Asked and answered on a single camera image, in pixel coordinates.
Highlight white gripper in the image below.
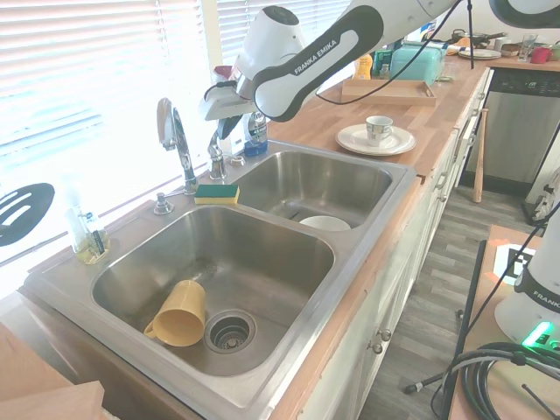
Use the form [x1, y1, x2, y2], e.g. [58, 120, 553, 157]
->
[199, 80, 255, 142]

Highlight chrome faucet handle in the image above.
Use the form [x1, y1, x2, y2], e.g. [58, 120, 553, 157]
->
[206, 130, 229, 181]

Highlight chrome sink faucet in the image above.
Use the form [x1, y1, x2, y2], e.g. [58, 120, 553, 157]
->
[156, 97, 198, 196]

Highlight blue dish soap bottle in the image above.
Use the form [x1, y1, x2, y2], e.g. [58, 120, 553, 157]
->
[242, 108, 269, 158]

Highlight yellow and green sponge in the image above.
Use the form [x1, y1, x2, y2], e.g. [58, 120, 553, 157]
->
[194, 183, 241, 206]

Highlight chrome soap dispenser pump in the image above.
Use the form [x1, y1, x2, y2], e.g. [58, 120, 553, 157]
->
[152, 191, 174, 216]

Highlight small white dinner plate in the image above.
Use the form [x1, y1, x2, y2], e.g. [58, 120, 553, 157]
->
[339, 123, 406, 150]

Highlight white ceramic bowl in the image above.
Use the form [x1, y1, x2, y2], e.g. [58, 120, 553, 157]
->
[298, 215, 353, 233]

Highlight white window blinds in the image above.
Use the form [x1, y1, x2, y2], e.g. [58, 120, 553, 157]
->
[0, 0, 246, 263]

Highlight yellow squeeze bottle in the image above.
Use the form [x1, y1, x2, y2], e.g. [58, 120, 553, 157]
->
[352, 54, 374, 81]

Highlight white patterned teacup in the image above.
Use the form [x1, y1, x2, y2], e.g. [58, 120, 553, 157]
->
[365, 115, 395, 148]

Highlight wooden serving tray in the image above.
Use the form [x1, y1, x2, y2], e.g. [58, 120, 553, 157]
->
[340, 78, 438, 109]

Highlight clear glass soap bottle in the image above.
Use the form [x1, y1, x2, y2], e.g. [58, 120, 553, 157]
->
[65, 174, 110, 267]

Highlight large white dinner plate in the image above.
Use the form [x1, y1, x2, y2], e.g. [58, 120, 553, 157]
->
[335, 125, 416, 157]

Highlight stainless steel double sink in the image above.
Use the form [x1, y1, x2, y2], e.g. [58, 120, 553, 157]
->
[24, 139, 419, 419]

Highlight yellow plastic cup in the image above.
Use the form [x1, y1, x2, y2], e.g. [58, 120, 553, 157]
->
[143, 279, 207, 347]

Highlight teal toaster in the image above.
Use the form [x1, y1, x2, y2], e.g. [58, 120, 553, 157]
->
[390, 43, 446, 87]

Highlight perforated metal drain strainer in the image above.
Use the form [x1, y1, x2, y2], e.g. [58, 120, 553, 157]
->
[204, 309, 258, 354]

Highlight black slotted spatula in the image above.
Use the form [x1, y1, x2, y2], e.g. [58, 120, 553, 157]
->
[0, 182, 57, 248]

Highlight white kitchen cabinets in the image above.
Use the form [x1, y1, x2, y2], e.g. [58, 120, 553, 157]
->
[270, 69, 494, 420]

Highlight wooden baseball bat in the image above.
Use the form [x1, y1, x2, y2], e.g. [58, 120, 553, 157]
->
[471, 108, 490, 203]

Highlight dark frying pan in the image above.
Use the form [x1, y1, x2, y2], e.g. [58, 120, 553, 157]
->
[450, 28, 491, 49]

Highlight white plate with rim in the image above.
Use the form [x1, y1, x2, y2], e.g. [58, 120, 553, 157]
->
[457, 47, 502, 61]

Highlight stainless steel dishwasher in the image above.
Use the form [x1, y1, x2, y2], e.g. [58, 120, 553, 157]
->
[464, 67, 560, 193]

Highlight clear drinking glass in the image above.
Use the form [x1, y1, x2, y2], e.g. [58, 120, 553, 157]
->
[518, 33, 538, 62]

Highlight black and white fiducial tag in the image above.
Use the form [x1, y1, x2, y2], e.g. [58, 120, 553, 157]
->
[493, 244, 538, 281]

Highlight light wooden board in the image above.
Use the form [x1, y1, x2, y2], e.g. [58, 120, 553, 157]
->
[0, 321, 106, 420]

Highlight black camera stand pole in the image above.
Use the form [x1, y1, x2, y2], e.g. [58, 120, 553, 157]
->
[465, 0, 476, 70]

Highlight black metal stand frame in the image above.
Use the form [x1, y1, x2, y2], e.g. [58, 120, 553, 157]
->
[439, 239, 489, 420]

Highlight coiled black cables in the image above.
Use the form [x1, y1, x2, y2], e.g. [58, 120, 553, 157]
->
[454, 343, 560, 420]

